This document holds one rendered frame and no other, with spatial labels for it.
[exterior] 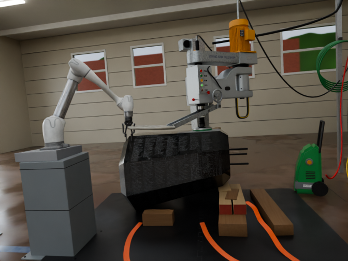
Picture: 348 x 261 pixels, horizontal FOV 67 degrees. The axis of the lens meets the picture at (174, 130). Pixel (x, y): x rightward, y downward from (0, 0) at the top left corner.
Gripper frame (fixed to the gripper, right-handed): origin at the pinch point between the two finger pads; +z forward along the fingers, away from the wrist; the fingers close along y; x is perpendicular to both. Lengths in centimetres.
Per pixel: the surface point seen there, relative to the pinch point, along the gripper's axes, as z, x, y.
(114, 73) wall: -173, 697, 44
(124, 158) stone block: 23.0, 13.0, -3.0
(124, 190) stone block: 57, 14, -4
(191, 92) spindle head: -47, 16, 73
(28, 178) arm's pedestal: 29, -26, -84
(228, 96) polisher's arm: -44, 15, 119
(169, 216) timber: 76, -22, 35
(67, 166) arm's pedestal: 19, -38, -54
